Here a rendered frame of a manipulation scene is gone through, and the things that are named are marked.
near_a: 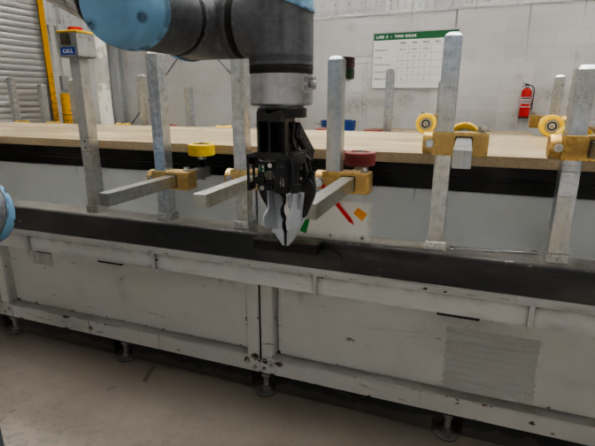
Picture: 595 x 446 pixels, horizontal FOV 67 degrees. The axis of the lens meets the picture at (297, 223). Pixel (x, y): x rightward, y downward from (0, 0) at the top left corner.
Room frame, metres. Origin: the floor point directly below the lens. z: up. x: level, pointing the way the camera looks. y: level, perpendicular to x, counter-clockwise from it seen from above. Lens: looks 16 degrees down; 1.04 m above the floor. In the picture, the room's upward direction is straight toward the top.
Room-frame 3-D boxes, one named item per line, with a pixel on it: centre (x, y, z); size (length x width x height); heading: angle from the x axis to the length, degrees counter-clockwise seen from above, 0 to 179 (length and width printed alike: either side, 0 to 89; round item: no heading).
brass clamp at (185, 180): (1.25, 0.36, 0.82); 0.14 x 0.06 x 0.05; 70
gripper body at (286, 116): (0.66, 0.02, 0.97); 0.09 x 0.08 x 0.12; 161
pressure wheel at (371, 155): (1.17, -0.16, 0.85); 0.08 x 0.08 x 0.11
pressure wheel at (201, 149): (1.38, 0.29, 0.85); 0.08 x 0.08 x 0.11
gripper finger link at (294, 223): (0.66, 0.01, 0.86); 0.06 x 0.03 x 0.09; 161
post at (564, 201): (0.92, -0.56, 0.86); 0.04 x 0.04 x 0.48; 70
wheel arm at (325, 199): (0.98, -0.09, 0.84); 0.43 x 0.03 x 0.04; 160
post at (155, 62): (1.26, 0.38, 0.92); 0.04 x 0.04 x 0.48; 70
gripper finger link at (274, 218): (0.67, 0.04, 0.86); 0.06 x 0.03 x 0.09; 161
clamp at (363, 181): (1.08, -0.11, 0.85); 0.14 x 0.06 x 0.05; 70
